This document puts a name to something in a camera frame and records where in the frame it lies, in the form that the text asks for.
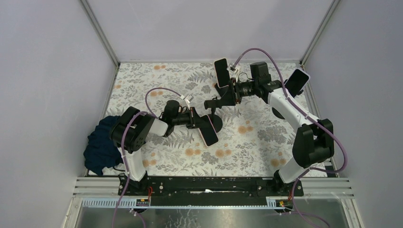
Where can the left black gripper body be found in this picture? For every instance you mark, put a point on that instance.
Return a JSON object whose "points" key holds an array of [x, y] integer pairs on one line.
{"points": [[195, 118]]}

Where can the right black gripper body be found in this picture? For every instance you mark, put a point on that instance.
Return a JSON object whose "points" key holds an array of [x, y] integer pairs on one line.
{"points": [[242, 90]]}

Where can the black folding phone stand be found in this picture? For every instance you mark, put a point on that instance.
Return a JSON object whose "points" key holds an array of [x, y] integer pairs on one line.
{"points": [[221, 90]]}

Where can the small black phone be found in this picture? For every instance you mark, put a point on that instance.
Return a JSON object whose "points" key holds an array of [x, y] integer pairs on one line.
{"points": [[222, 74]]}

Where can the black round-base phone stand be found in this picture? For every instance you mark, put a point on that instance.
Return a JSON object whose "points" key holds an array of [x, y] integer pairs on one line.
{"points": [[277, 114]]}

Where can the lilac-cased phone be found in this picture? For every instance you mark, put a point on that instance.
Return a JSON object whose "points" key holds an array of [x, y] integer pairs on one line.
{"points": [[296, 82]]}

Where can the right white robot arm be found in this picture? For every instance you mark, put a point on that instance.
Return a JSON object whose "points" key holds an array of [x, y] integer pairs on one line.
{"points": [[313, 140]]}

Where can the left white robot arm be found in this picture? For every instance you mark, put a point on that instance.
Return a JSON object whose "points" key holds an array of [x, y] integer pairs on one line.
{"points": [[131, 130]]}

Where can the floral table mat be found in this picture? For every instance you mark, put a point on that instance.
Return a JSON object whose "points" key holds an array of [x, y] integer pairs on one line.
{"points": [[252, 141]]}

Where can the dark blue cloth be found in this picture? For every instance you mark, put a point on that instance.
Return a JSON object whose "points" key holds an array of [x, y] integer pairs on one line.
{"points": [[100, 151]]}

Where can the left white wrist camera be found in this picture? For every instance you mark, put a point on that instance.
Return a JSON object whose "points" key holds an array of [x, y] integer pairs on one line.
{"points": [[187, 99]]}

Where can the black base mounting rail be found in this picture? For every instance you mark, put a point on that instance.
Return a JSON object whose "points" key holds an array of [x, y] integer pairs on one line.
{"points": [[208, 191]]}

